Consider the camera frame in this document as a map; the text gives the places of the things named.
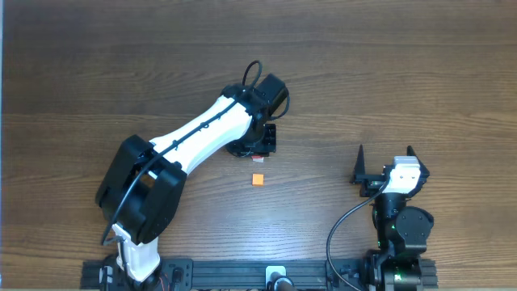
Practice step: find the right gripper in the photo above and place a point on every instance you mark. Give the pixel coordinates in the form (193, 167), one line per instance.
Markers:
(369, 182)

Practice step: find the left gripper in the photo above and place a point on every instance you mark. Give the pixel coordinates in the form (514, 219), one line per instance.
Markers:
(258, 149)

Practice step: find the pink cube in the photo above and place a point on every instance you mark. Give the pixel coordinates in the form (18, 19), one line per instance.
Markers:
(257, 157)

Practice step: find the orange cube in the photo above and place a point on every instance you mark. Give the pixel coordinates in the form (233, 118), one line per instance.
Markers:
(258, 180)

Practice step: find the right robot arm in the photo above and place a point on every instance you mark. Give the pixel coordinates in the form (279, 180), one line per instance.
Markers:
(410, 230)

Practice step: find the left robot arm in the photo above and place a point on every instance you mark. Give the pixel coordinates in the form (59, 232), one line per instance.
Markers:
(210, 133)

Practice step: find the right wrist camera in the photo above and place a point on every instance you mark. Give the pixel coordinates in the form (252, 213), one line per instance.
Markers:
(404, 175)

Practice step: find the mounting rail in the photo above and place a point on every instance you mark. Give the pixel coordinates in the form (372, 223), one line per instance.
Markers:
(242, 275)

